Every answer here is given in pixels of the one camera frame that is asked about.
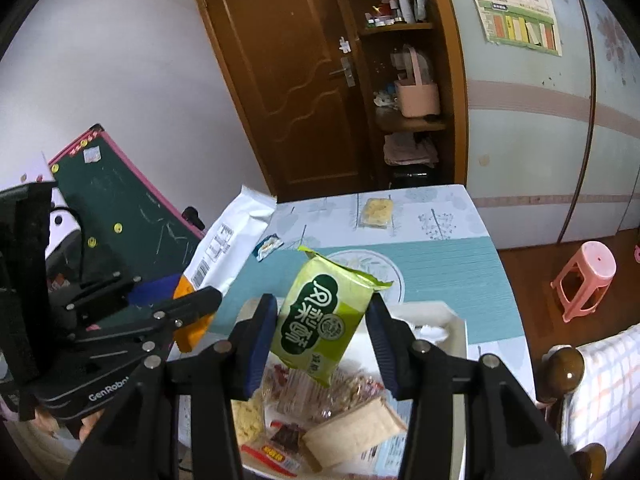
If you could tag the clear nut snack packet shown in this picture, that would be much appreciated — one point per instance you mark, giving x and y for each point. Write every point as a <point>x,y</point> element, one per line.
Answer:
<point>295,392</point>
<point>357,390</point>

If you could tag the pink plastic stool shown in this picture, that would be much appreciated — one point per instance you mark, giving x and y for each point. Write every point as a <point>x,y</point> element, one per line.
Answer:
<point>592,270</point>

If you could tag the wall poster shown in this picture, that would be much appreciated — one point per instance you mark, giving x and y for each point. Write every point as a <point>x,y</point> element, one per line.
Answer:
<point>515,15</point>

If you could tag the stack of folded cloths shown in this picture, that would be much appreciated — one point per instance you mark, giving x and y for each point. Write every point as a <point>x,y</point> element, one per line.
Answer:
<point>410,150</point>

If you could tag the small blue white candy packet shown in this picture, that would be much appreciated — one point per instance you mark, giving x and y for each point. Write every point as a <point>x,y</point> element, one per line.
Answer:
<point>267,247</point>

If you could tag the plaid white blanket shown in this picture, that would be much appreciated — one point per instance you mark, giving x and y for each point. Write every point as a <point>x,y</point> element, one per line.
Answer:
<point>605,390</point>

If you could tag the white orange snack packet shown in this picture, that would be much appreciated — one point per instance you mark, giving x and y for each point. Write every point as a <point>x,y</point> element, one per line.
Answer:
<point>225,240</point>

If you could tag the pale green wardrobe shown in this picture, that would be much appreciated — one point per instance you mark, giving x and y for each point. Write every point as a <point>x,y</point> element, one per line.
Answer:
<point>530,150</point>

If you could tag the green snack packet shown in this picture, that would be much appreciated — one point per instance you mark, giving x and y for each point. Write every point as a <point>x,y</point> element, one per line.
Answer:
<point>320,315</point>

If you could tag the row of small bottles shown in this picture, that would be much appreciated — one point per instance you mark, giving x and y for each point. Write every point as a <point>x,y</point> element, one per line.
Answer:
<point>400,10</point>

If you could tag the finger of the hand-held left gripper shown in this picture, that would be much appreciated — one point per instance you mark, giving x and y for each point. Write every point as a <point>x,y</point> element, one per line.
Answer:
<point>150,290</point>
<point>195,302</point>

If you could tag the pink plastic toy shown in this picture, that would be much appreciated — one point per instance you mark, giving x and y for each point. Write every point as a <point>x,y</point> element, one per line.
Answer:
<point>637,252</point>

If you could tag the brown wooden shelf cabinet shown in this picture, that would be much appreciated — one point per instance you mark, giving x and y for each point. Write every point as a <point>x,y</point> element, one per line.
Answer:
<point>447,60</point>

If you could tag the pale round cake packet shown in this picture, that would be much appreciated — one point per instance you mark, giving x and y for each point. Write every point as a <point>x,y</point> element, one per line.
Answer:
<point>377,212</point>

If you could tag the pink plastic caddy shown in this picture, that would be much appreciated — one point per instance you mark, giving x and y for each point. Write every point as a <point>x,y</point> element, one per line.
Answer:
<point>417,100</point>

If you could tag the white plastic bin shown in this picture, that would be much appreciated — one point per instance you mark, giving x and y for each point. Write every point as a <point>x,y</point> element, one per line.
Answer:
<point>435,312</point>

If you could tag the green chalkboard pink frame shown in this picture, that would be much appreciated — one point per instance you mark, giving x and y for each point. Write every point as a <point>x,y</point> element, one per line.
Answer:
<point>130,210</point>

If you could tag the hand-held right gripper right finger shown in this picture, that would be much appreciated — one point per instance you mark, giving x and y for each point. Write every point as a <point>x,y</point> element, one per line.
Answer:
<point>387,352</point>

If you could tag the brown wooden bed knob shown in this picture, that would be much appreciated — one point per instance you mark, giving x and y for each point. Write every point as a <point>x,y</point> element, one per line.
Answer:
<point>590,460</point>
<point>565,372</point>

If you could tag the white door tag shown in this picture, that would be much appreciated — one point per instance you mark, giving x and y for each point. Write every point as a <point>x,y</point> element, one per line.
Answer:
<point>343,44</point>

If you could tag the red brown snack packet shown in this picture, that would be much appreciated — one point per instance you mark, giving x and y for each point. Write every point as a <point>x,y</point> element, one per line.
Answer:
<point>285,437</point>

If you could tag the brown wooden door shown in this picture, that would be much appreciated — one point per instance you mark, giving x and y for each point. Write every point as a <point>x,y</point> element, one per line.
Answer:
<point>280,85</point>

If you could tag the clear cake slice packet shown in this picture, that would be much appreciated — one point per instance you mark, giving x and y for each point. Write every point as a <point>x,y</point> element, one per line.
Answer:
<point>350,432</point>

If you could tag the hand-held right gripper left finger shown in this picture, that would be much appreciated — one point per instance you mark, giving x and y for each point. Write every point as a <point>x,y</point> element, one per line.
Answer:
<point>260,347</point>

